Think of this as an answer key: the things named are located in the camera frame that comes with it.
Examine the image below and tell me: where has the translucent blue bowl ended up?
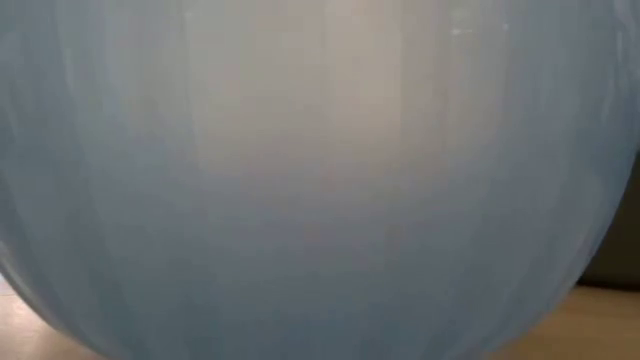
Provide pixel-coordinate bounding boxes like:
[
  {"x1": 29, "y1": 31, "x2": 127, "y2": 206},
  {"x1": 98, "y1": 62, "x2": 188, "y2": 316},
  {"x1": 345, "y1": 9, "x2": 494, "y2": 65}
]
[{"x1": 0, "y1": 0, "x2": 640, "y2": 360}]

